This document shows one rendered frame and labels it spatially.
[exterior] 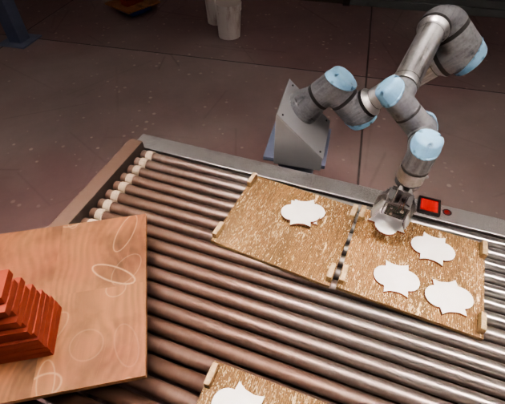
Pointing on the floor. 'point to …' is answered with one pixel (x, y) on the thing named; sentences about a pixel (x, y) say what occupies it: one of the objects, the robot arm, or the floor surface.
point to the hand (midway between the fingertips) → (388, 219)
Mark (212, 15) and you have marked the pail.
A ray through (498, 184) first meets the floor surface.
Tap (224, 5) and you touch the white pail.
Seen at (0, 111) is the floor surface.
